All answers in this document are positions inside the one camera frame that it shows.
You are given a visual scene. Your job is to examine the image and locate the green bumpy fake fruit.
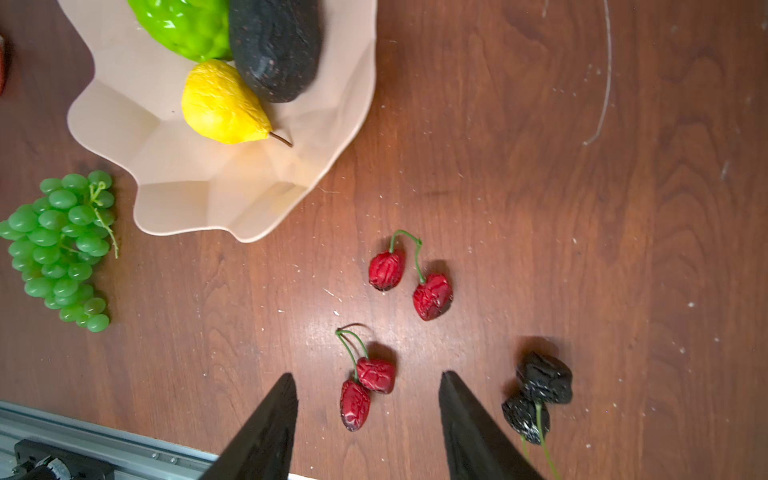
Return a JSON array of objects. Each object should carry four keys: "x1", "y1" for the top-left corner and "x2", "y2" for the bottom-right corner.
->
[{"x1": 127, "y1": 0, "x2": 232, "y2": 63}]

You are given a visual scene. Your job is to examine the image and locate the pink wavy fruit bowl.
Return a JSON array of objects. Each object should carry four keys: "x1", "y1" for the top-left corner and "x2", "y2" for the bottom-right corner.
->
[{"x1": 61, "y1": 1, "x2": 378, "y2": 243}]

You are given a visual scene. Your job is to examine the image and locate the aluminium rail frame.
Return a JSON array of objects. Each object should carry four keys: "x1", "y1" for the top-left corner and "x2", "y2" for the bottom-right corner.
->
[{"x1": 0, "y1": 400, "x2": 313, "y2": 480}]

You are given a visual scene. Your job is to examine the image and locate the yellow fake pear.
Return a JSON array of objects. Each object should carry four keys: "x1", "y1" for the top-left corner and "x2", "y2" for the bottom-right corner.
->
[{"x1": 181, "y1": 59, "x2": 293, "y2": 147}]

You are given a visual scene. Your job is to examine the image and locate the black cherry pair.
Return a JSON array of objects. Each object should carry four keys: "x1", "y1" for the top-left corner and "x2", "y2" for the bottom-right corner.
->
[{"x1": 501, "y1": 351, "x2": 573, "y2": 479}]

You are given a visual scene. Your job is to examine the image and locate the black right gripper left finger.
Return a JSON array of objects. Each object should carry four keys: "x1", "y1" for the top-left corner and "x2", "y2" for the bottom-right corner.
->
[{"x1": 200, "y1": 373, "x2": 299, "y2": 480}]

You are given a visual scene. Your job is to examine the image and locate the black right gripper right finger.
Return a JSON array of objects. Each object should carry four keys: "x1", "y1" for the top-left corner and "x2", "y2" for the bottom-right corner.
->
[{"x1": 438, "y1": 371, "x2": 542, "y2": 480}]

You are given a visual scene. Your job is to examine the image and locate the red cherry pair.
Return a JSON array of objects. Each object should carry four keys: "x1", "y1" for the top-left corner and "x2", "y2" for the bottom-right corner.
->
[
  {"x1": 334, "y1": 328, "x2": 397, "y2": 432},
  {"x1": 367, "y1": 229, "x2": 455, "y2": 323}
]

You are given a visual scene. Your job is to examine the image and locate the dark fake avocado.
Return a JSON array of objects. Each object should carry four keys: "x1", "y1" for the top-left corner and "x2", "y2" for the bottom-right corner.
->
[{"x1": 229, "y1": 0, "x2": 323, "y2": 103}]

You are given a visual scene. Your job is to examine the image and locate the green grape bunch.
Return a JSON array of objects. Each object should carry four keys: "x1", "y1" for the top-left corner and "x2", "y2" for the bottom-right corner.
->
[{"x1": 1, "y1": 170, "x2": 119, "y2": 333}]

